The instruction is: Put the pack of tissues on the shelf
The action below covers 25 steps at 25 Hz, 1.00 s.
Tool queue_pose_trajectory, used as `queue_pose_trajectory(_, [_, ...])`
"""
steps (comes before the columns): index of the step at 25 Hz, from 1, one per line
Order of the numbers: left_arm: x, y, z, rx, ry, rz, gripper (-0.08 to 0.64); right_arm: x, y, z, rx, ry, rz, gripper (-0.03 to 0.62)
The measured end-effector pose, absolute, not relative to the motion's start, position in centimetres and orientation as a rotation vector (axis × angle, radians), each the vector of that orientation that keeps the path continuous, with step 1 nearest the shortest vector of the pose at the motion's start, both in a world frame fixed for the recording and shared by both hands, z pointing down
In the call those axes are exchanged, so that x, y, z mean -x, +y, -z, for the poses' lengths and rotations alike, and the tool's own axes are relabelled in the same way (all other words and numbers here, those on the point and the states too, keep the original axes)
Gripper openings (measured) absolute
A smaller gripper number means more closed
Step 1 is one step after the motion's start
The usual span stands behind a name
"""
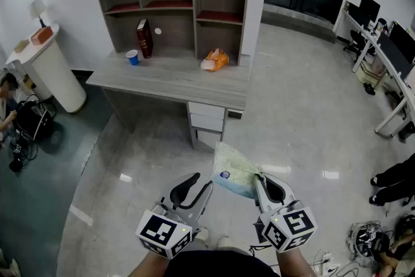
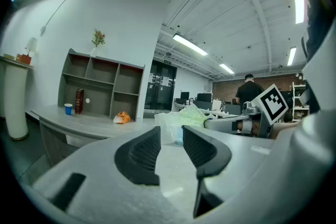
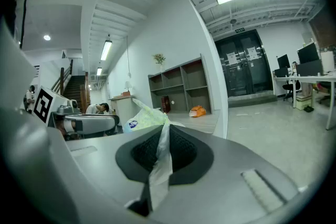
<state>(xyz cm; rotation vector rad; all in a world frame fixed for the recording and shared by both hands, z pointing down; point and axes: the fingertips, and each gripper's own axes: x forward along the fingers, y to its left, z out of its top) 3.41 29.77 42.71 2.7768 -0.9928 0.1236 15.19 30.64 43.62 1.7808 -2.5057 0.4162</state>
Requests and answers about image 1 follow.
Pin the white table lamp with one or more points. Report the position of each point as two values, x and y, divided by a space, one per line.
37 9

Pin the grey wooden desk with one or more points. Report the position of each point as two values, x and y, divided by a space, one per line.
175 81

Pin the dark red book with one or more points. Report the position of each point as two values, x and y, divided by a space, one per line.
145 39

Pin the white round pedestal table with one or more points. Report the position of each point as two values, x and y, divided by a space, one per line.
55 74

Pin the grey wooden shelf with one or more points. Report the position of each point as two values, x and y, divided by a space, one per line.
168 32

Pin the small beige box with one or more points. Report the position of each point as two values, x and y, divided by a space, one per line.
21 46

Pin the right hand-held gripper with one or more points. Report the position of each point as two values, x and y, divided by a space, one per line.
291 227

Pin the white desk drawer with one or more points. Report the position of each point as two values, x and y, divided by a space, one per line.
209 139
206 122
206 109

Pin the long white office desk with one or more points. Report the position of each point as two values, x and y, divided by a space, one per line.
394 87

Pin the person's left forearm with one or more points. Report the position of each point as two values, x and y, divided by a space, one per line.
147 266

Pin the white power strip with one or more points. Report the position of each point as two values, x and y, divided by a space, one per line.
325 261

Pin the person's white shoe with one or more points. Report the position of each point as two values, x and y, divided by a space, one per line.
224 242
202 234

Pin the orange box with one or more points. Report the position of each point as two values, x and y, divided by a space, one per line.
41 35

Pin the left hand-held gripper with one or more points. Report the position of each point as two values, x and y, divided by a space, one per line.
162 230

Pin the black bag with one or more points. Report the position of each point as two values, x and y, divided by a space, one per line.
32 120

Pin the person's right forearm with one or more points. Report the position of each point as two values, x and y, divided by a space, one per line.
296 264

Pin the black computer monitor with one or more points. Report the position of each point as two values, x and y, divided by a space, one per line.
403 42
369 9
394 55

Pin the person's dark shirt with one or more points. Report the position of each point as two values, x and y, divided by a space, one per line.
220 264

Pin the orange plastic bag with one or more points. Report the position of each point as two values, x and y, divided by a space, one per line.
216 60

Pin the blue paper cup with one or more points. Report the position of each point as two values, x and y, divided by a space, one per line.
133 57

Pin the black office chair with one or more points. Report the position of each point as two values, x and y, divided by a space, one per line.
356 43

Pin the white plastic pack of tissues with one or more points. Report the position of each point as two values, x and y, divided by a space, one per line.
231 168

